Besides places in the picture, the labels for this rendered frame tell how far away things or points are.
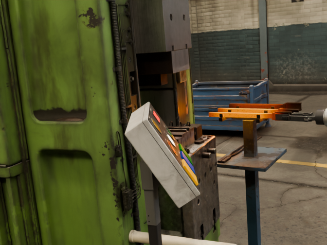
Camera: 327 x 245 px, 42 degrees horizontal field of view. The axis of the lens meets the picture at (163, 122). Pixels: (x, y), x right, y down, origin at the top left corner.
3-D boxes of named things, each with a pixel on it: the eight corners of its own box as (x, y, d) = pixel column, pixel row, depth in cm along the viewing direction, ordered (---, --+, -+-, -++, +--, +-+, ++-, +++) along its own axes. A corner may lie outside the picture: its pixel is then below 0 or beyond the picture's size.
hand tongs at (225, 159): (256, 136, 283) (256, 135, 283) (262, 137, 281) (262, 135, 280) (217, 162, 234) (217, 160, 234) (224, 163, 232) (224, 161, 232)
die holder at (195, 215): (220, 217, 224) (215, 135, 216) (196, 251, 191) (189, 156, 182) (128, 207, 248) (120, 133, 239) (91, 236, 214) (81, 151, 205)
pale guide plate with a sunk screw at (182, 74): (187, 80, 228) (184, 48, 225) (180, 82, 220) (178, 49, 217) (183, 80, 229) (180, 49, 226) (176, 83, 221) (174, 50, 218)
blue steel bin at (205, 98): (271, 126, 628) (269, 78, 614) (255, 139, 561) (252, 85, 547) (198, 123, 687) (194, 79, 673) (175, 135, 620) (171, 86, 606)
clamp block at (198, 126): (202, 135, 216) (202, 123, 215) (197, 140, 208) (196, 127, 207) (181, 135, 221) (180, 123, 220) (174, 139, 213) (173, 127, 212)
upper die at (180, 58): (189, 68, 198) (188, 48, 196) (172, 73, 180) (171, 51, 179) (112, 72, 216) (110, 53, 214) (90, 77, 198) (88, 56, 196)
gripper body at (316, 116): (323, 126, 203) (303, 126, 207) (326, 122, 210) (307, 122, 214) (323, 111, 201) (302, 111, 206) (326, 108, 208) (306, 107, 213)
